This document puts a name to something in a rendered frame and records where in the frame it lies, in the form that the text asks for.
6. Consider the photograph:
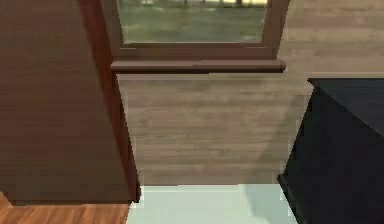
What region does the brown framed window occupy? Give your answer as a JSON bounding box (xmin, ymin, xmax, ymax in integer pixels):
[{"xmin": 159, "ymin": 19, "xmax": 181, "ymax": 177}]
[{"xmin": 99, "ymin": 0, "xmax": 292, "ymax": 75}]

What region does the brown wooden cupboard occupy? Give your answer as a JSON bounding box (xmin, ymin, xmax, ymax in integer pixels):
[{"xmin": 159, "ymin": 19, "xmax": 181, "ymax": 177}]
[{"xmin": 0, "ymin": 0, "xmax": 142, "ymax": 206}]

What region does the black cabinet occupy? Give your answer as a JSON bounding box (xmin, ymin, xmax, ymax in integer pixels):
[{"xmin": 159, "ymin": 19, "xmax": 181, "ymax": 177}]
[{"xmin": 277, "ymin": 77, "xmax": 384, "ymax": 224}]

